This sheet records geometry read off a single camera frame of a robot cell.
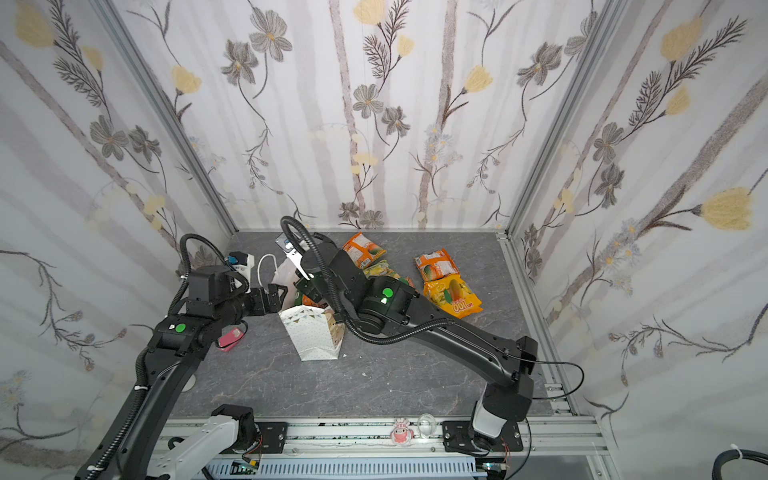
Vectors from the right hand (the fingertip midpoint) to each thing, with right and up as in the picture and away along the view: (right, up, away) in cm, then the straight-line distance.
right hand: (305, 245), depth 58 cm
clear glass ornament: (+26, -46, +19) cm, 57 cm away
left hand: (-14, -8, +16) cm, 22 cm away
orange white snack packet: (+33, -5, +47) cm, 58 cm away
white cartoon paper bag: (-3, -22, +20) cm, 30 cm away
